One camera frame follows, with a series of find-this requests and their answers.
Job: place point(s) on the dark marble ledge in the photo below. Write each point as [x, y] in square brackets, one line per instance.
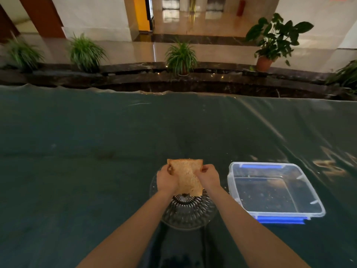
[178, 79]

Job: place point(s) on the person's right forearm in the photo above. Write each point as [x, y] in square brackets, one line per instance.
[245, 231]

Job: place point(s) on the person's left hand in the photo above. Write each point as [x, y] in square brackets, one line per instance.
[164, 180]

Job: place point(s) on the person's right hand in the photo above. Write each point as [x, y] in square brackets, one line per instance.
[209, 177]

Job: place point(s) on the person's left forearm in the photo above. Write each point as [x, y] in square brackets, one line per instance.
[131, 228]

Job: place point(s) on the clear glass plate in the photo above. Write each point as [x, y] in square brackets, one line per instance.
[187, 210]

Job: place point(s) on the grassy green potted plant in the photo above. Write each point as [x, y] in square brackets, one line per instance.
[85, 52]
[181, 58]
[344, 76]
[23, 54]

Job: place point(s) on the brown bread slice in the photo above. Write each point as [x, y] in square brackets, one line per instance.
[186, 175]

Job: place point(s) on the clear plastic container blue clips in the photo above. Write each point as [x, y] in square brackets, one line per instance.
[274, 192]

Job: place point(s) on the dark green table cloth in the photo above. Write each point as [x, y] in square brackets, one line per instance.
[83, 164]

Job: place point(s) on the person's right thumb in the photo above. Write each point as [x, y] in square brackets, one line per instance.
[202, 169]

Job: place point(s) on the person's left thumb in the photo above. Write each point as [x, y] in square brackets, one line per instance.
[170, 169]

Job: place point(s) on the broad-leaf plant in terracotta pot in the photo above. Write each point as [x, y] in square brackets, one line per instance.
[274, 39]

